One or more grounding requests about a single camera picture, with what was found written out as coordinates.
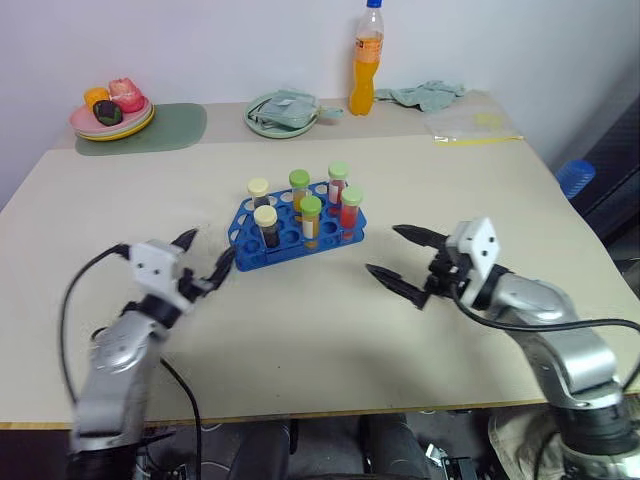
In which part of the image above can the orange soda bottle blue cap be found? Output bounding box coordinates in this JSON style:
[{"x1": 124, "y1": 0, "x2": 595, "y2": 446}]
[{"x1": 347, "y1": 0, "x2": 387, "y2": 118}]

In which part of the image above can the orange toy food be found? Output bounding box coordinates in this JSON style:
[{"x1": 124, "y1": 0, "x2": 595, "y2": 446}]
[{"x1": 82, "y1": 86, "x2": 112, "y2": 109}]

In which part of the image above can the cream cap dark tube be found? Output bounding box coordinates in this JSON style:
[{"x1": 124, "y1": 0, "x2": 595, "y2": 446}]
[
  {"x1": 246, "y1": 177, "x2": 272, "y2": 211},
  {"x1": 252, "y1": 205, "x2": 282, "y2": 250}
]

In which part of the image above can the green rounded place mat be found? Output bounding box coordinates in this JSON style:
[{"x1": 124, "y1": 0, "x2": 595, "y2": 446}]
[{"x1": 74, "y1": 102, "x2": 209, "y2": 158}]

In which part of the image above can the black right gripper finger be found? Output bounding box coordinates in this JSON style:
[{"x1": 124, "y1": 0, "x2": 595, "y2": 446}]
[
  {"x1": 365, "y1": 263, "x2": 431, "y2": 313},
  {"x1": 392, "y1": 224, "x2": 452, "y2": 252}
]

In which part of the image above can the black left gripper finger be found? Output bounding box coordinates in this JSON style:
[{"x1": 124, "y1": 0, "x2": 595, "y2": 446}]
[
  {"x1": 169, "y1": 228, "x2": 201, "y2": 254},
  {"x1": 205, "y1": 246, "x2": 239, "y2": 294}
]

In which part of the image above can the blue ribbed cylinder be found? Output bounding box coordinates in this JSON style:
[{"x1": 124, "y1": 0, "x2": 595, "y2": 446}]
[{"x1": 555, "y1": 158, "x2": 598, "y2": 201}]

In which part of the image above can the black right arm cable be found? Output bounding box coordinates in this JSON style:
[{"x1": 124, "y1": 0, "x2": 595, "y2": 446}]
[{"x1": 448, "y1": 281, "x2": 640, "y2": 401}]

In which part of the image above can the blue test tube rack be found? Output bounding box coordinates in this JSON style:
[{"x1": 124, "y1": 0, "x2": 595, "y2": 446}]
[{"x1": 227, "y1": 180, "x2": 370, "y2": 274}]

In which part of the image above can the crumpled light green cloth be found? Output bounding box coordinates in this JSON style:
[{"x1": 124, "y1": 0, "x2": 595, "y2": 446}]
[{"x1": 373, "y1": 79, "x2": 468, "y2": 113}]

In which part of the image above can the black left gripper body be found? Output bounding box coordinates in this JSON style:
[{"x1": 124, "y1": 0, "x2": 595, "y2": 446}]
[{"x1": 174, "y1": 266, "x2": 215, "y2": 304}]

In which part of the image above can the green cap red labelled tube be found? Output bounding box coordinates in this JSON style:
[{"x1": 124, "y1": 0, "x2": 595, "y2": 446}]
[{"x1": 326, "y1": 160, "x2": 351, "y2": 206}]

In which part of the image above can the pink plate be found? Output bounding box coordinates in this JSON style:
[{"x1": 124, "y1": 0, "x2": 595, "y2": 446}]
[{"x1": 68, "y1": 95, "x2": 154, "y2": 134}]

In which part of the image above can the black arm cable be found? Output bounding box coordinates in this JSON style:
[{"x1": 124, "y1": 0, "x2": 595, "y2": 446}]
[
  {"x1": 448, "y1": 281, "x2": 640, "y2": 401},
  {"x1": 58, "y1": 242, "x2": 204, "y2": 480}
]

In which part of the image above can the beige cloth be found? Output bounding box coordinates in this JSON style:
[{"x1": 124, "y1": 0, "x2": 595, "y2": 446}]
[{"x1": 486, "y1": 405, "x2": 569, "y2": 480}]

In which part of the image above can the dark toy food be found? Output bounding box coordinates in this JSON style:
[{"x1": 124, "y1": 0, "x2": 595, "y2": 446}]
[{"x1": 92, "y1": 99, "x2": 125, "y2": 126}]

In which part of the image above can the light green stacked plate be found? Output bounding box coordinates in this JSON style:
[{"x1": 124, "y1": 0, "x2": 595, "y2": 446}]
[{"x1": 73, "y1": 107, "x2": 157, "y2": 139}]

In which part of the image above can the light green round plate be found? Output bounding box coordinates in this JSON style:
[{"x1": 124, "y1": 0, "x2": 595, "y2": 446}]
[{"x1": 243, "y1": 91, "x2": 322, "y2": 139}]

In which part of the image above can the black carbon pattern furniture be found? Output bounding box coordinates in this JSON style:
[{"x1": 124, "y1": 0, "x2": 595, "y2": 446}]
[{"x1": 548, "y1": 58, "x2": 640, "y2": 284}]

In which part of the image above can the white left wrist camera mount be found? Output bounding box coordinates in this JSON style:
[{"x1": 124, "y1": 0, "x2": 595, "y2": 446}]
[{"x1": 128, "y1": 239, "x2": 195, "y2": 315}]

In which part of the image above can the pink toy food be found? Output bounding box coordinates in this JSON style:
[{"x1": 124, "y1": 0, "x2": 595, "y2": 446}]
[{"x1": 107, "y1": 75, "x2": 147, "y2": 114}]

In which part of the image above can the clear zip bag yellow strip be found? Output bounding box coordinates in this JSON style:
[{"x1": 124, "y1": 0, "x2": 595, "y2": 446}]
[{"x1": 424, "y1": 110, "x2": 524, "y2": 148}]

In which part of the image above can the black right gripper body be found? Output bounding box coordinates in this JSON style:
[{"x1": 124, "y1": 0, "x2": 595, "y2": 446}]
[{"x1": 423, "y1": 245, "x2": 474, "y2": 302}]

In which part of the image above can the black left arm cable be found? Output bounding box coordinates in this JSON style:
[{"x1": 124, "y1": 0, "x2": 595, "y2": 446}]
[{"x1": 58, "y1": 242, "x2": 204, "y2": 480}]

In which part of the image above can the light green zip pouch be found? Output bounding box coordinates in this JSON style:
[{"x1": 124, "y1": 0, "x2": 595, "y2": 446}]
[{"x1": 256, "y1": 89, "x2": 346, "y2": 131}]

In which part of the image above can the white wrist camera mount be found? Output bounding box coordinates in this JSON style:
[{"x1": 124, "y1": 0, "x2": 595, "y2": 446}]
[
  {"x1": 443, "y1": 216, "x2": 502, "y2": 310},
  {"x1": 128, "y1": 239, "x2": 195, "y2": 315}
]

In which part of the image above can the dark rounded shape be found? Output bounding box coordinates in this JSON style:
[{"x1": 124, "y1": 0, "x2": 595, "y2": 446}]
[{"x1": 358, "y1": 413, "x2": 432, "y2": 480}]

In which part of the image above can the yellow plate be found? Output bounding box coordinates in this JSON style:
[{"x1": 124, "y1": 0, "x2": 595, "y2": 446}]
[{"x1": 74, "y1": 107, "x2": 158, "y2": 143}]

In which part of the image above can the green cap orange labelled tube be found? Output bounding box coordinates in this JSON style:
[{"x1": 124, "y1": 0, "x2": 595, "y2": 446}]
[{"x1": 298, "y1": 195, "x2": 324, "y2": 250}]

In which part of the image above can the green cap yellow tube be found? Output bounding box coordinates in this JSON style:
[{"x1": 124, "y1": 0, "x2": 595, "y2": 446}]
[{"x1": 287, "y1": 168, "x2": 312, "y2": 211}]

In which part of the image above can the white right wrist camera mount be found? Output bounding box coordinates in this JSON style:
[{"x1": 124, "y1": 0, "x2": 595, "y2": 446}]
[{"x1": 443, "y1": 216, "x2": 502, "y2": 310}]

